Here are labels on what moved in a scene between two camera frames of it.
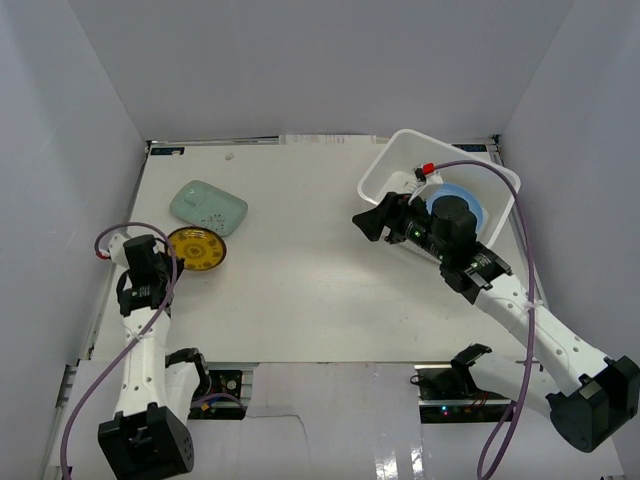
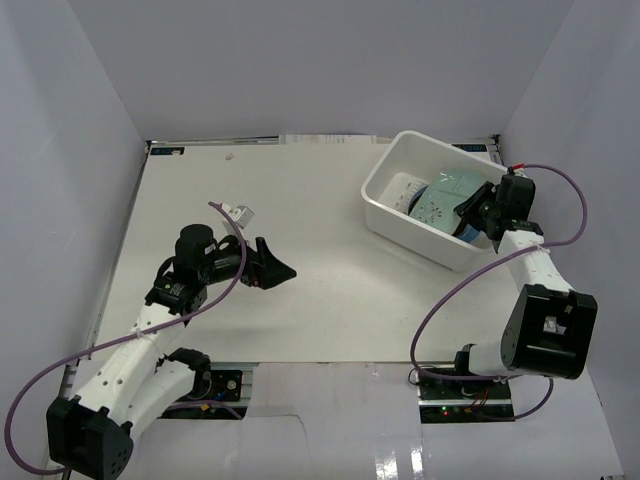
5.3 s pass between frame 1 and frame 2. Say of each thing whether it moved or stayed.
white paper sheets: stayed
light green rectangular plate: moved
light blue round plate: moved
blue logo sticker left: stayed
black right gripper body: moved
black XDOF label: stayed
